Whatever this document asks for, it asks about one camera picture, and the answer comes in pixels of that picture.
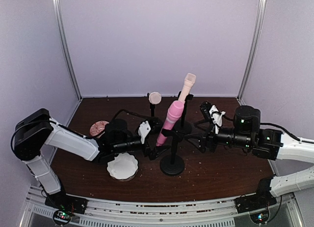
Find right aluminium frame post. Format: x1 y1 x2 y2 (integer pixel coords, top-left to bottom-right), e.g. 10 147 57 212
237 0 267 105

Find pink microphone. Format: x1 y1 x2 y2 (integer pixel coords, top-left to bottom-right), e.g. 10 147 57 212
156 100 184 146

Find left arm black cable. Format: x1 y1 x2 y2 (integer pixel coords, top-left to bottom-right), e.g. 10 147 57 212
83 109 148 139

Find aluminium frame post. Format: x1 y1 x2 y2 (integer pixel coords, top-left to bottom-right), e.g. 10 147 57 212
237 0 267 105
52 0 82 101

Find short black mic stand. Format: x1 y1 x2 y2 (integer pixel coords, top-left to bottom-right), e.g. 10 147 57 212
149 102 156 117

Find beige microphone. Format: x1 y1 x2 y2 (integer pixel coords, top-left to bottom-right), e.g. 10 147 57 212
178 73 196 102
148 92 162 105

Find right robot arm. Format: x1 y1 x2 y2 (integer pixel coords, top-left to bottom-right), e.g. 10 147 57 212
185 102 314 200

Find white scalloped dish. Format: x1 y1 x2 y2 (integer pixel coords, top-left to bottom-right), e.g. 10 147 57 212
107 153 139 181

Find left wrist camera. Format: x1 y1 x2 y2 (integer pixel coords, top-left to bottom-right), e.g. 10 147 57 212
137 120 162 144

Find left aluminium frame post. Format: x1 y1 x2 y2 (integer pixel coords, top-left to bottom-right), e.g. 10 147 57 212
52 0 82 101

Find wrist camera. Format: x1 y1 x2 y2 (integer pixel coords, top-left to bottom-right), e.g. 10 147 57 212
137 120 162 144
200 101 226 134

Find circuit board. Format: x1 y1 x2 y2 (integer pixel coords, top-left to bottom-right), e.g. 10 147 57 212
249 209 270 225
52 210 74 226

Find right circuit board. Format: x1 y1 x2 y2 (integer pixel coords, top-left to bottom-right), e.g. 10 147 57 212
249 209 270 225

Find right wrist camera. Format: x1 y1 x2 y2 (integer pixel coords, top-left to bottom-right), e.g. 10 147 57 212
200 101 226 134

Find red patterned bowl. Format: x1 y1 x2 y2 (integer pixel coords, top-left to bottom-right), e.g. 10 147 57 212
89 120 109 138

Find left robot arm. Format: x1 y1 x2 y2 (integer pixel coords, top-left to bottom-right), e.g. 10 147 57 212
10 109 170 209

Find tall black mic stand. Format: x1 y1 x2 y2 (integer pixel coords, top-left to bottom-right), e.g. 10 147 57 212
160 129 185 176
174 94 194 135

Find left circuit board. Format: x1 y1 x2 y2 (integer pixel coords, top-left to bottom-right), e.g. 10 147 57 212
52 210 74 226

